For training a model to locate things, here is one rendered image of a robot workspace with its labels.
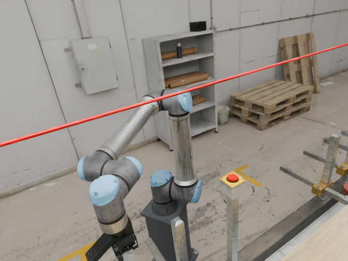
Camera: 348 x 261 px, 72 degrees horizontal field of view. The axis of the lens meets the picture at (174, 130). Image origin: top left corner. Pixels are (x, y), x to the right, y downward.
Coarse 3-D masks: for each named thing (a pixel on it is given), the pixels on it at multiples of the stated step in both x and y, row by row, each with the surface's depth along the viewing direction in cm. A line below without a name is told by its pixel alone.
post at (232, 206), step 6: (228, 198) 95; (228, 204) 96; (234, 204) 95; (228, 210) 98; (234, 210) 96; (228, 216) 99; (234, 216) 98; (228, 222) 101; (234, 222) 99; (228, 228) 103; (234, 228) 101; (228, 234) 104; (234, 234) 102; (228, 240) 106; (234, 240) 104; (228, 246) 108; (234, 246) 106; (228, 252) 110; (234, 252) 108; (228, 258) 111; (234, 258) 110
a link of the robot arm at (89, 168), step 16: (144, 96) 124; (160, 96) 125; (144, 112) 115; (128, 128) 103; (112, 144) 94; (128, 144) 102; (80, 160) 87; (96, 160) 86; (80, 176) 86; (96, 176) 83
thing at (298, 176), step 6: (282, 168) 158; (288, 168) 156; (288, 174) 155; (294, 174) 151; (300, 174) 150; (300, 180) 149; (306, 180) 145; (312, 180) 144; (324, 192) 137; (330, 192) 134; (336, 192) 133; (336, 198) 132; (342, 198) 129
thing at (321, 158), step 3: (306, 150) 169; (303, 153) 170; (306, 153) 168; (309, 153) 166; (312, 153) 165; (315, 153) 164; (309, 156) 166; (312, 156) 164; (315, 156) 162; (318, 156) 161; (321, 156) 160; (318, 159) 161; (321, 159) 159; (324, 159) 158; (324, 162) 158; (336, 162) 153; (336, 165) 152
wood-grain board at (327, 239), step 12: (336, 216) 109; (324, 228) 104; (336, 228) 104; (312, 240) 100; (324, 240) 99; (336, 240) 99; (300, 252) 96; (312, 252) 95; (324, 252) 95; (336, 252) 94
